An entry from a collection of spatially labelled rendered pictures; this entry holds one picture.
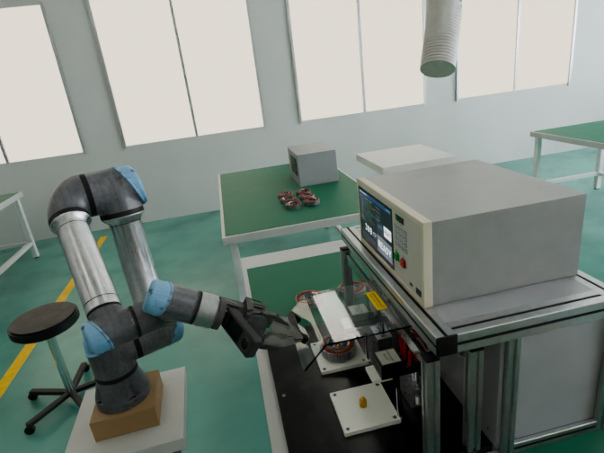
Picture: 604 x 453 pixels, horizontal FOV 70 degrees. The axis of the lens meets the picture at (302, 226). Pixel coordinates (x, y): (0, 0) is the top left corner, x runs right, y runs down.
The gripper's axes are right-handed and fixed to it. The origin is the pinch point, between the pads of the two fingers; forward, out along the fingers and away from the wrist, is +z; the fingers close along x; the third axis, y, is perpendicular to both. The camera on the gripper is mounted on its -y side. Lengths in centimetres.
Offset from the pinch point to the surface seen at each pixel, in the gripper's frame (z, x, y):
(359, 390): 27.7, 15.6, 9.3
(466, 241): 22.9, -36.6, -7.3
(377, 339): 35.3, 6.2, 24.3
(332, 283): 38, 13, 79
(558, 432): 63, -4, -18
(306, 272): 31, 17, 94
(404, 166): 50, -45, 88
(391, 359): 27.1, 0.0, 2.4
